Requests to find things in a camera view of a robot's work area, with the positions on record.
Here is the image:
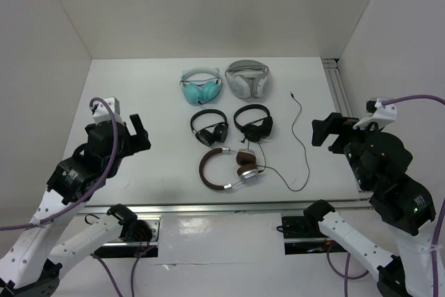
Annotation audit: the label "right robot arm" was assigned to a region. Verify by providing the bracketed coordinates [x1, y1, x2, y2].
[303, 113, 444, 296]

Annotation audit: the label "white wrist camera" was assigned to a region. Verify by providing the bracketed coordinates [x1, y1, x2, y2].
[353, 97, 397, 130]
[90, 97, 123, 125]

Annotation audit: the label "brown silver headphones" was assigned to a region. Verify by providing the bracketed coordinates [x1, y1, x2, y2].
[198, 147, 260, 192]

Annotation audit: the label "black headphones left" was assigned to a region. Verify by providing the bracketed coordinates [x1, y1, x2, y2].
[190, 109, 229, 147]

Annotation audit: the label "aluminium front rail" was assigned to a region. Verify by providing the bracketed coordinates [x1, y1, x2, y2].
[78, 198, 372, 215]

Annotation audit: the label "teal cat-ear headphones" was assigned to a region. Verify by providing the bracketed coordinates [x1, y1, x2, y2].
[179, 67, 223, 105]

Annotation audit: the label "aluminium side rail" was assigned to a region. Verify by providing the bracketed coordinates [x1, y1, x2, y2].
[321, 58, 353, 117]

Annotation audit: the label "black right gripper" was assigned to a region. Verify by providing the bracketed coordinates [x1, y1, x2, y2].
[309, 109, 382, 186]

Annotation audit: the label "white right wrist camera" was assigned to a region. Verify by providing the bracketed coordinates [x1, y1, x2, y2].
[353, 97, 397, 130]

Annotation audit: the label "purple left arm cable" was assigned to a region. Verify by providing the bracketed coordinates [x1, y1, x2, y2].
[0, 97, 118, 232]

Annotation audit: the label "thin black headphone cable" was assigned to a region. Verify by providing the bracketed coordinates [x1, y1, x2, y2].
[247, 91, 312, 193]

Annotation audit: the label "black headphones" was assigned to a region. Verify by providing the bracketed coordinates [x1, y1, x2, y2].
[190, 109, 229, 147]
[234, 104, 273, 143]

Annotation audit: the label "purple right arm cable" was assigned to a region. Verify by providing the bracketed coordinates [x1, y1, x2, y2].
[326, 94, 445, 297]

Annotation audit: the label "white grey gaming headset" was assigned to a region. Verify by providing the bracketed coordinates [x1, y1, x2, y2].
[225, 60, 270, 99]

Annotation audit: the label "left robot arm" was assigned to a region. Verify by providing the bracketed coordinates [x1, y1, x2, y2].
[1, 114, 152, 296]

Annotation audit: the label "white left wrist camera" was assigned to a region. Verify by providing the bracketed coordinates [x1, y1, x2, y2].
[90, 97, 123, 125]

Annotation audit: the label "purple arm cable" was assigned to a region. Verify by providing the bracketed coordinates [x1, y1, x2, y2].
[326, 94, 445, 297]
[0, 97, 118, 232]

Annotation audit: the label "black headphones right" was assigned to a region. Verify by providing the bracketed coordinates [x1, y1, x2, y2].
[234, 104, 273, 143]

